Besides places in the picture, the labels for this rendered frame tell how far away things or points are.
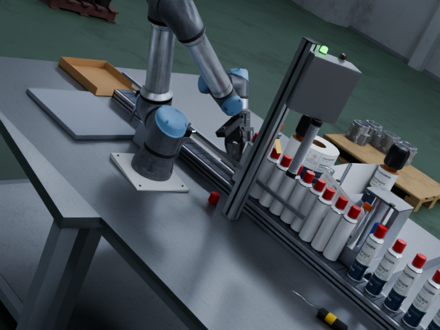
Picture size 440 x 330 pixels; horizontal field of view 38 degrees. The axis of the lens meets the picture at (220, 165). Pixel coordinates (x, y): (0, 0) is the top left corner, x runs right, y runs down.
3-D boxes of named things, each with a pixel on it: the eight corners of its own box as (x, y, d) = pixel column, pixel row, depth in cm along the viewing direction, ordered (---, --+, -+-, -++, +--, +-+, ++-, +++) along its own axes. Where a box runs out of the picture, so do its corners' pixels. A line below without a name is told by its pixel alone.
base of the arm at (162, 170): (177, 182, 232) (188, 159, 227) (141, 181, 222) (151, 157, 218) (159, 158, 241) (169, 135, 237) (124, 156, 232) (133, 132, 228)
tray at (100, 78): (140, 97, 296) (143, 90, 294) (94, 95, 276) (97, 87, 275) (103, 68, 312) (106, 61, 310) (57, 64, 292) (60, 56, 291)
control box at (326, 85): (335, 126, 209) (362, 73, 202) (289, 110, 204) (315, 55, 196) (325, 113, 218) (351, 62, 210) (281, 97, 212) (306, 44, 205)
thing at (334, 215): (325, 250, 221) (353, 200, 214) (321, 255, 217) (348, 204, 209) (313, 241, 223) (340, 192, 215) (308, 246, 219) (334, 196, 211)
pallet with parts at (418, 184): (449, 207, 612) (467, 178, 600) (409, 213, 554) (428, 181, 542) (359, 144, 678) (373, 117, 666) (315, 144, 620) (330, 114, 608)
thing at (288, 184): (284, 216, 232) (308, 167, 225) (275, 217, 228) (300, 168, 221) (274, 207, 235) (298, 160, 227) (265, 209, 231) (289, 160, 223)
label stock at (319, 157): (329, 178, 286) (344, 150, 280) (316, 189, 268) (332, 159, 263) (291, 156, 291) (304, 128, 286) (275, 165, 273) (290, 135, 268)
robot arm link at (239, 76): (222, 69, 243) (242, 70, 247) (222, 99, 244) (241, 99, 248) (232, 67, 236) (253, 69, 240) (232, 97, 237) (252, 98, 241)
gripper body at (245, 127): (254, 142, 245) (254, 110, 244) (239, 143, 238) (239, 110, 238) (238, 142, 250) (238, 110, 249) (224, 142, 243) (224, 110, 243)
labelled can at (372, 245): (363, 281, 212) (393, 230, 204) (355, 284, 208) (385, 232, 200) (351, 271, 215) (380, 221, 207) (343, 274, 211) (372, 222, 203)
